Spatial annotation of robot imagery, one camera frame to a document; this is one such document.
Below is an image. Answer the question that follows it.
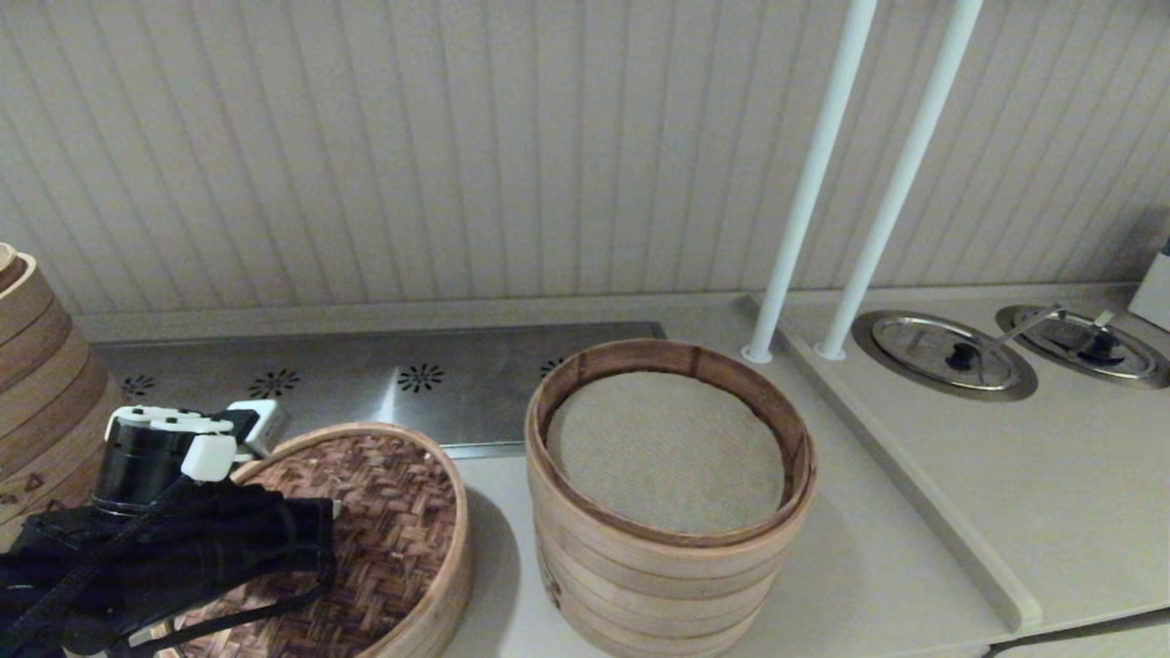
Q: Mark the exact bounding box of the left steel pot lid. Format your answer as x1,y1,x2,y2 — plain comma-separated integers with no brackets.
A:
852,310,1039,403

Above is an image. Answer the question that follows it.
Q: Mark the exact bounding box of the perforated stainless steel panel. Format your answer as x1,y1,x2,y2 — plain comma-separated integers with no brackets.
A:
91,321,666,461

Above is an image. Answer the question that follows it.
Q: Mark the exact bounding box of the white container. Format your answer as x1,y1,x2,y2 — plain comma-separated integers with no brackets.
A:
1129,239,1170,332

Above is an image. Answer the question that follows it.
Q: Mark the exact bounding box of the steel pot lid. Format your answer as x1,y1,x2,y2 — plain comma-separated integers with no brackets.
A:
995,304,1170,390
852,310,1039,403

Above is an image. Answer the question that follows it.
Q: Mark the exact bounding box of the white metal pole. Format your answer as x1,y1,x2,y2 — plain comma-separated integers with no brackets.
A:
815,0,985,361
740,0,878,364

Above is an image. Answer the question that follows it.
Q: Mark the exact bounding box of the grey cloth steamer liner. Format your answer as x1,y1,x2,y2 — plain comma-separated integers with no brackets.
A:
546,370,787,536

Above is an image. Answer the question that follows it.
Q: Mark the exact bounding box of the woven bamboo steamer lid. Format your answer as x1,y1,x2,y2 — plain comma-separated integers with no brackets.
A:
151,420,474,658

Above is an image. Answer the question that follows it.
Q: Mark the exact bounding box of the right steel pot lid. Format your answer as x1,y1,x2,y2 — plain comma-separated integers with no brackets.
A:
995,304,1170,390

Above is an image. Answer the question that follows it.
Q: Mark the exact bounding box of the tall bamboo steamer stack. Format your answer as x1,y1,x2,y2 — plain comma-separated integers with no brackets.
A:
0,243,124,549

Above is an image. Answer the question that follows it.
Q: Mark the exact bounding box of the bamboo steamer basket stack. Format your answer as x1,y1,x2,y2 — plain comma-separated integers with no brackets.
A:
524,338,819,658

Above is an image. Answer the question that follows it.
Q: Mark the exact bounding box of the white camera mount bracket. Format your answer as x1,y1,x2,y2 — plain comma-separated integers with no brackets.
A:
105,405,240,483

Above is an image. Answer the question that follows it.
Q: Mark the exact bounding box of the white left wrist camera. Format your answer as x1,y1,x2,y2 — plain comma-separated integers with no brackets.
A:
227,399,292,458

